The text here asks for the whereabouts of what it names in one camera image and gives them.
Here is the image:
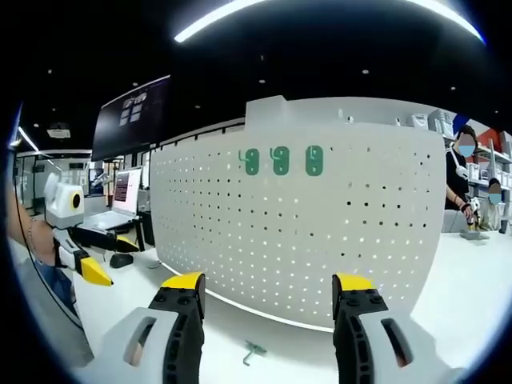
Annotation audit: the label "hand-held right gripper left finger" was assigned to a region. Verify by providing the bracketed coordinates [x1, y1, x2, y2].
[94, 270, 206, 384]

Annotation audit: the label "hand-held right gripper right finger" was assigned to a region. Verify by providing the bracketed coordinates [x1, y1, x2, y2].
[331, 272, 455, 384]

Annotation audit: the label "green hook assembly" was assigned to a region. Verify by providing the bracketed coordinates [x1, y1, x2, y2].
[270, 146, 290, 176]
[238, 146, 260, 176]
[305, 144, 325, 177]
[242, 339, 268, 367]

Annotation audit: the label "white perforated mounting plate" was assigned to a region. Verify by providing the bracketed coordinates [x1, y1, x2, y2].
[150, 126, 446, 334]

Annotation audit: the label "person's left hand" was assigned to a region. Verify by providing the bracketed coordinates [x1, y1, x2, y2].
[38, 227, 68, 269]

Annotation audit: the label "black computer mouse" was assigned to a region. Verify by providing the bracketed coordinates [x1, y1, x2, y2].
[109, 253, 134, 270]

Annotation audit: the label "person's blue trousers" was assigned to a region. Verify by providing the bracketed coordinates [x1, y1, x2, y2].
[38, 262, 76, 312]

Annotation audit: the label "black box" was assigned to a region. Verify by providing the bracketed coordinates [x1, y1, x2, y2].
[135, 207, 156, 250]

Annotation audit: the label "silver laptop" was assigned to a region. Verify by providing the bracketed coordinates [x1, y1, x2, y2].
[82, 167, 144, 232]

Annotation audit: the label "straight white ceiling light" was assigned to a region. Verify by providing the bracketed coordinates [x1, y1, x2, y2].
[18, 126, 40, 153]

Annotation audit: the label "large black display screen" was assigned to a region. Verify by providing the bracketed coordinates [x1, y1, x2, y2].
[90, 74, 172, 162]

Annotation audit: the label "curved white ceiling light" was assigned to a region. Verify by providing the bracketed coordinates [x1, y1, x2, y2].
[174, 0, 487, 44]

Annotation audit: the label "grey metal shelf rack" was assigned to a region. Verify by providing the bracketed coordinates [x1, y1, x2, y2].
[467, 138, 512, 189]

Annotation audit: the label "silver chain bracelet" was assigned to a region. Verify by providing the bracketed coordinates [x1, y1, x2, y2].
[27, 217, 44, 264]

